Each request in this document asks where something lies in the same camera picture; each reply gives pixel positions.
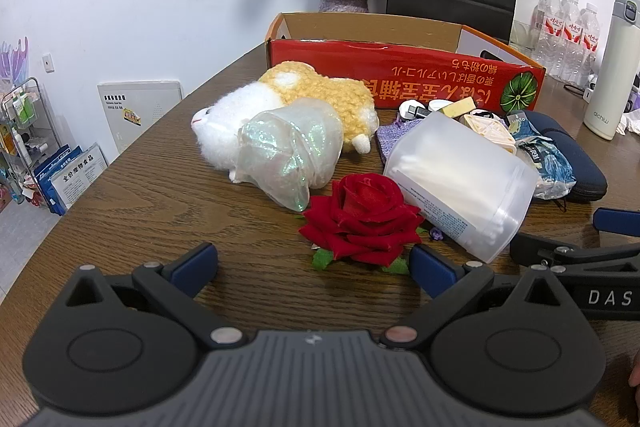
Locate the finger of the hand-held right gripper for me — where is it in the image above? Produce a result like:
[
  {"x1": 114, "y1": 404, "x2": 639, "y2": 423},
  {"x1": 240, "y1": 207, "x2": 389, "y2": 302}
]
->
[
  {"x1": 593, "y1": 207, "x2": 640, "y2": 234},
  {"x1": 510, "y1": 232, "x2": 640, "y2": 271}
]

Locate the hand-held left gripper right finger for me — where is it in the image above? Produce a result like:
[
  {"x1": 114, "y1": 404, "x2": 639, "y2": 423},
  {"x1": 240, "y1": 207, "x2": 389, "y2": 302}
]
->
[{"x1": 379, "y1": 244, "x2": 587, "y2": 351}]

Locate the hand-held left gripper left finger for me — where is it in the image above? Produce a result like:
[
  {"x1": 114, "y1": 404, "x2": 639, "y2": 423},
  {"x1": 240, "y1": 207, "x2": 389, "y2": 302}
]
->
[{"x1": 64, "y1": 242, "x2": 249, "y2": 350}]

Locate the navy zip case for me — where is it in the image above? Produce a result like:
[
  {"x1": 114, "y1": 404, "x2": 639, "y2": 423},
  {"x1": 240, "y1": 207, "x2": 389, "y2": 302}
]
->
[{"x1": 520, "y1": 109, "x2": 608, "y2": 202}]

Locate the red artificial rose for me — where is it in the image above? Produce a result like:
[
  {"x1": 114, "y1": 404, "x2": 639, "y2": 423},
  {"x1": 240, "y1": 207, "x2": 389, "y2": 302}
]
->
[{"x1": 298, "y1": 173, "x2": 431, "y2": 275}]

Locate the blue white packet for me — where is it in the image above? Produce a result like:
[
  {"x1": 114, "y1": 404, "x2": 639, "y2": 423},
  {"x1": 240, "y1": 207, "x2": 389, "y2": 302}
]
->
[{"x1": 507, "y1": 109, "x2": 576, "y2": 200}]

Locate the translucent cotton swab box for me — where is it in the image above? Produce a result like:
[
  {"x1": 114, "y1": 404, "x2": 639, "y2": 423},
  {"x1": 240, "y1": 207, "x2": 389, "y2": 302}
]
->
[{"x1": 382, "y1": 111, "x2": 542, "y2": 264}]

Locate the purple knitted cloth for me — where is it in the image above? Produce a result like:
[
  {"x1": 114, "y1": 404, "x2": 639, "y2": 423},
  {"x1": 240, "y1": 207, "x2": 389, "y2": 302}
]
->
[{"x1": 375, "y1": 116, "x2": 426, "y2": 152}]

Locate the iridescent plastic bag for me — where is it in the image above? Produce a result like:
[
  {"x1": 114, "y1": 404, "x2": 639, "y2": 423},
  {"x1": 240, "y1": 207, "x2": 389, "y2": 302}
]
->
[{"x1": 236, "y1": 99, "x2": 345, "y2": 212}]

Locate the black silver adapter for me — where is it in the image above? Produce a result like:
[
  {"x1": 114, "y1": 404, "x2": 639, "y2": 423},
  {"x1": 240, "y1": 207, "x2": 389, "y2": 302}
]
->
[{"x1": 398, "y1": 99, "x2": 431, "y2": 122}]

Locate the yellow block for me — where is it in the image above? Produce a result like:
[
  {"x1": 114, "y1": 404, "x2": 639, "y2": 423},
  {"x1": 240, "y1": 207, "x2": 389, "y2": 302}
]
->
[{"x1": 440, "y1": 101, "x2": 476, "y2": 118}]

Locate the yellow white plush toy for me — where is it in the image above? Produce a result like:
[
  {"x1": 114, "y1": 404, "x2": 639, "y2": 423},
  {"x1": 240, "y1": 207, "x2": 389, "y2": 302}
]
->
[{"x1": 191, "y1": 61, "x2": 379, "y2": 184}]

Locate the orange red cardboard box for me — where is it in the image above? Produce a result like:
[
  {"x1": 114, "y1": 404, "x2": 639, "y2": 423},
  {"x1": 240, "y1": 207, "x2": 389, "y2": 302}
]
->
[{"x1": 264, "y1": 12, "x2": 547, "y2": 115}]

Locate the white pet food bag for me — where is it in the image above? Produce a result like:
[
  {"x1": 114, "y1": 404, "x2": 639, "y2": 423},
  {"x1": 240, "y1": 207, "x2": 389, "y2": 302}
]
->
[{"x1": 50, "y1": 142, "x2": 108, "y2": 208}]

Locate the white thermos flask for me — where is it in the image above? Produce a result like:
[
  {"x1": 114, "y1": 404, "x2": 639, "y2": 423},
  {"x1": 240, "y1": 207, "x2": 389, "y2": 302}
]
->
[{"x1": 583, "y1": 0, "x2": 640, "y2": 141}]

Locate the blue pet food bag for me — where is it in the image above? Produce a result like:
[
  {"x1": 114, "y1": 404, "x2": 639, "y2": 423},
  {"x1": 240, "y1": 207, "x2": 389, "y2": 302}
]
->
[{"x1": 32, "y1": 144, "x2": 83, "y2": 215}]

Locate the clear water bottle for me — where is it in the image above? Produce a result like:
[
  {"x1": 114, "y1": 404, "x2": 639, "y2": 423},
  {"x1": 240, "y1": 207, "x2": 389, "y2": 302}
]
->
[
  {"x1": 575, "y1": 2, "x2": 601, "y2": 85},
  {"x1": 534, "y1": 0, "x2": 563, "y2": 75},
  {"x1": 557, "y1": 0, "x2": 583, "y2": 82}
]

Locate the clear glass cup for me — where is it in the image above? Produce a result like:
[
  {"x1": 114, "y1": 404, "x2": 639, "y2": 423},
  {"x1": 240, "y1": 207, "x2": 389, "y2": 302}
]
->
[{"x1": 510, "y1": 21, "x2": 538, "y2": 52}]

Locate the white wall panel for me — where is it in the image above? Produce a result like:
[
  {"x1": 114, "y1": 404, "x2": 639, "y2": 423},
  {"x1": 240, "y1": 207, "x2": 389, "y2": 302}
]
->
[{"x1": 97, "y1": 79, "x2": 184, "y2": 154}]

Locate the metal wire rack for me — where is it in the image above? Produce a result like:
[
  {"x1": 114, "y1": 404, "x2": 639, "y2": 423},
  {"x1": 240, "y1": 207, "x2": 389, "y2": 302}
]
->
[{"x1": 0, "y1": 77, "x2": 66, "y2": 205}]

